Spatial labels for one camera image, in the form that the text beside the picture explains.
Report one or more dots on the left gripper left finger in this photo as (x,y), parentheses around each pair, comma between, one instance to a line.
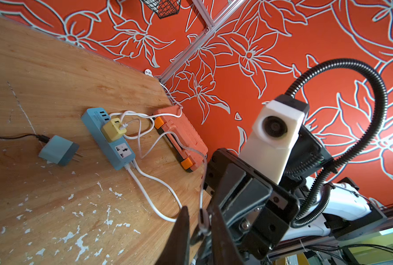
(177,248)

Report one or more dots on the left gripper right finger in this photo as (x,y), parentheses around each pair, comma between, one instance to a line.
(224,251)

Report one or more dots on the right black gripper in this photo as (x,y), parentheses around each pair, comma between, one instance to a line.
(257,212)

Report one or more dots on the yellow USB wall charger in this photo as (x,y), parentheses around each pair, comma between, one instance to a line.
(113,130)

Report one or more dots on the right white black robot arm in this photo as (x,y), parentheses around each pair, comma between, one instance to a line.
(348,215)

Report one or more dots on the orange plastic tool case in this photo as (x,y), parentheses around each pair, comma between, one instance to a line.
(182,136)

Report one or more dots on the blue power strip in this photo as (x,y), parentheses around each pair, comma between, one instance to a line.
(119,153)

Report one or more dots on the teal USB wall charger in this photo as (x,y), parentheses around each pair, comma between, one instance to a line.
(58,150)

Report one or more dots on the black wire wall basket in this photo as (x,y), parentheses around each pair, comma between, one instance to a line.
(163,8)

